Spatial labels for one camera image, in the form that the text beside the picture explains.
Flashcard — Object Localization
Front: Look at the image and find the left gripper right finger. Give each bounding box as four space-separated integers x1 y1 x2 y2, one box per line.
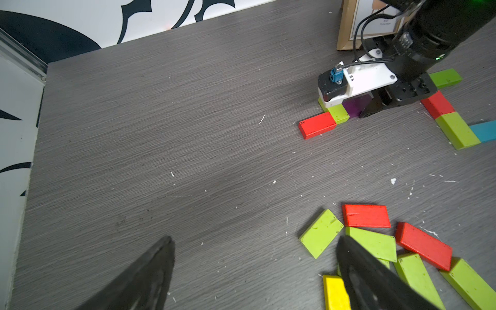
336 236 436 309

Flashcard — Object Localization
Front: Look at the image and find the lime block pair centre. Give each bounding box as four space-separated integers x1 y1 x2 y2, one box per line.
345 227 397 268

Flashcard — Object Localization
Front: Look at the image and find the yellow block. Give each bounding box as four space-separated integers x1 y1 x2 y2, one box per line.
323 275 351 310

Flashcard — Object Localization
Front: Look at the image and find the lime block bottom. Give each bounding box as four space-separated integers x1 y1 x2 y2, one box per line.
439 257 495 310

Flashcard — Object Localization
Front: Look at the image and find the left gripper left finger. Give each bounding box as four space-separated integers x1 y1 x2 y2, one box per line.
77 236 175 309

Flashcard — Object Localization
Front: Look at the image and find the wooden picture frame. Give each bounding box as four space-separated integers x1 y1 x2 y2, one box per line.
336 0 412 52

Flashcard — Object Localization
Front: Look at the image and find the purple block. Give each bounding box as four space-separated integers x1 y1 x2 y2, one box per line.
342 94 372 119

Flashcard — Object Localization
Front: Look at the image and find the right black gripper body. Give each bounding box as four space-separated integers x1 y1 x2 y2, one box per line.
359 72 438 118

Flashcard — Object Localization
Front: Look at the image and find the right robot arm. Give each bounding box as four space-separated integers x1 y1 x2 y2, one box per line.
360 1 495 118

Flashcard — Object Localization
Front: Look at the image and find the dark green block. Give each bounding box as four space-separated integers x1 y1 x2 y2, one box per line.
430 68 462 89

